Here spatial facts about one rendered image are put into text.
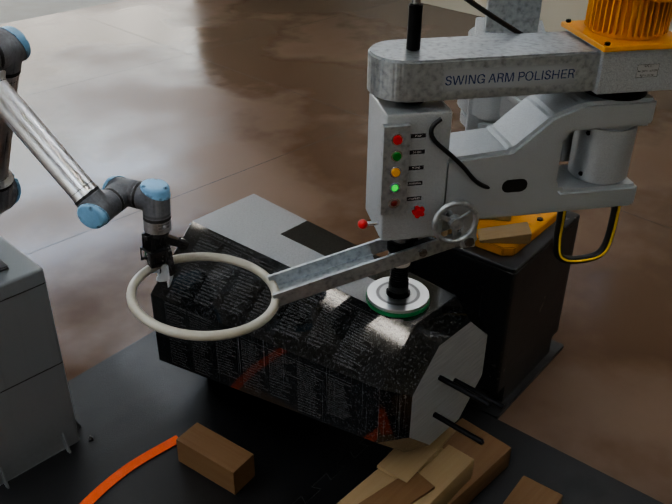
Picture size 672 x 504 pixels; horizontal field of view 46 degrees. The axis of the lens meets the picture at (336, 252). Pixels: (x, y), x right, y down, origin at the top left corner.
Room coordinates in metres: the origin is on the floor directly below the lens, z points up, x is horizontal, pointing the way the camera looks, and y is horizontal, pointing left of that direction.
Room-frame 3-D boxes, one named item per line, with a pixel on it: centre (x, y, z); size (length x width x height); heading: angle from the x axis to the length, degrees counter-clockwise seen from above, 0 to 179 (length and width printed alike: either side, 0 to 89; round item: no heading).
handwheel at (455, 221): (2.14, -0.36, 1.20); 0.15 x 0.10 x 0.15; 102
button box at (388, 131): (2.11, -0.17, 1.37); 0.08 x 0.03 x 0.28; 102
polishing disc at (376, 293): (2.23, -0.21, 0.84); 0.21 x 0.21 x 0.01
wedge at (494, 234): (2.74, -0.67, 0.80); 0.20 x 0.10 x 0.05; 88
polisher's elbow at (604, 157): (2.37, -0.86, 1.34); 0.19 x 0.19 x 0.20
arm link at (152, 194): (2.26, 0.59, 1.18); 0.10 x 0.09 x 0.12; 69
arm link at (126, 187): (2.29, 0.69, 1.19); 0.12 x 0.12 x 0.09; 69
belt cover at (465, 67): (2.31, -0.56, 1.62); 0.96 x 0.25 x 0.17; 102
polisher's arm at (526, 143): (2.30, -0.60, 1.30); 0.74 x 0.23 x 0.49; 102
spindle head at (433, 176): (2.25, -0.29, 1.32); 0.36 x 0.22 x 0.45; 102
